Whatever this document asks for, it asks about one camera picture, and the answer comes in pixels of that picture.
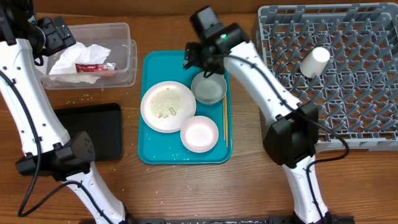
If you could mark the crumpled white tissue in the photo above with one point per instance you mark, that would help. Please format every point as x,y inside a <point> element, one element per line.
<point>64,70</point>

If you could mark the large white plate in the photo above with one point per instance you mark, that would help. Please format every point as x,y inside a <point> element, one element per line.
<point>166,106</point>

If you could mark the small pink bowl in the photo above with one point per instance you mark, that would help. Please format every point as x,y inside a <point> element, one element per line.
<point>199,134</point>

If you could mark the grey bowl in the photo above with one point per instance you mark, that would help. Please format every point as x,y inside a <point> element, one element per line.
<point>209,90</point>

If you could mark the pale green cup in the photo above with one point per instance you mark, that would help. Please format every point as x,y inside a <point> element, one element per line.
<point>315,62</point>

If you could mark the wooden chopstick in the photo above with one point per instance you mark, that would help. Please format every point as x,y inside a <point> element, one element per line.
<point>226,109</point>
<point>224,118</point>

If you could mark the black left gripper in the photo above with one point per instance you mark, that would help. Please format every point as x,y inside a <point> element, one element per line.
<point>58,42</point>

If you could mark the grey dishwasher rack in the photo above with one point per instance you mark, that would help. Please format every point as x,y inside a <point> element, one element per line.
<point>356,93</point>

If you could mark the clear plastic waste bin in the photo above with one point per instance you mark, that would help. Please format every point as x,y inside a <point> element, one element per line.
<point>114,36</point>

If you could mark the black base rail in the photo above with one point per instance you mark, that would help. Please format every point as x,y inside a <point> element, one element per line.
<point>271,220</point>

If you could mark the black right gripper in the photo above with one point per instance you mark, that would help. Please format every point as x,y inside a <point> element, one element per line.
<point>189,61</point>

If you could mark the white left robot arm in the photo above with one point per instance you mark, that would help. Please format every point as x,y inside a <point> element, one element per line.
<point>48,148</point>

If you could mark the teal serving tray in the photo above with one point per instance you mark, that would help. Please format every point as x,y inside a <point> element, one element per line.
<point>157,148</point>

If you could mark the red snack wrapper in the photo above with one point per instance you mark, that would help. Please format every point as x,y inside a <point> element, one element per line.
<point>101,70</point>

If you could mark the black tray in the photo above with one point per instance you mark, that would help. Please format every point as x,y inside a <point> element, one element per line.
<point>103,123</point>

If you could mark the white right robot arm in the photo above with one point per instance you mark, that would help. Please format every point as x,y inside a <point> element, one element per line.
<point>292,126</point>

